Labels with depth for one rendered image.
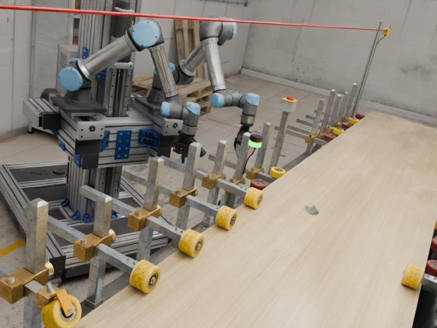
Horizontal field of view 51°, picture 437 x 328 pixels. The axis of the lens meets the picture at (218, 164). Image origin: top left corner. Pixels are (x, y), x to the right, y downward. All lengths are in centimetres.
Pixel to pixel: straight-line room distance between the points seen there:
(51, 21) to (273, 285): 361
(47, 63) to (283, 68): 642
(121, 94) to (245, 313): 166
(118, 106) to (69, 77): 51
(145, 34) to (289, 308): 136
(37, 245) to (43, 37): 358
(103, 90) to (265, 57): 780
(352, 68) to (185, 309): 885
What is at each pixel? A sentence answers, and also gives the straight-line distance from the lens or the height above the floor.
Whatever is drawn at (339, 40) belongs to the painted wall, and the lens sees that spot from 990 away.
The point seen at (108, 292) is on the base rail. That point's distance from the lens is 168.
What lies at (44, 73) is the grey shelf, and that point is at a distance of 473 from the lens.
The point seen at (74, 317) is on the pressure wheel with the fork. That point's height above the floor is 93.
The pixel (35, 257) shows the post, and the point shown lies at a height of 102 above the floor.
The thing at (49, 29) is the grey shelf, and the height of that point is 108.
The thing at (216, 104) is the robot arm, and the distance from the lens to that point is 235.
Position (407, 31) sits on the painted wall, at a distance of 980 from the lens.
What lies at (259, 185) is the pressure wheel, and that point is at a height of 91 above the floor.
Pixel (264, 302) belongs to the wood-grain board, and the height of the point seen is 90.
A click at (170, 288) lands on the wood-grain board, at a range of 140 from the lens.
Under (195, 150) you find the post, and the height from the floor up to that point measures 114.
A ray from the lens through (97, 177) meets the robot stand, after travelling 283.
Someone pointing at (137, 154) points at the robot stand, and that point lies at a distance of 273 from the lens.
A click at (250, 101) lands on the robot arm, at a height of 122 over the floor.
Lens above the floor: 175
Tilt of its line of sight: 21 degrees down
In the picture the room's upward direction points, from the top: 11 degrees clockwise
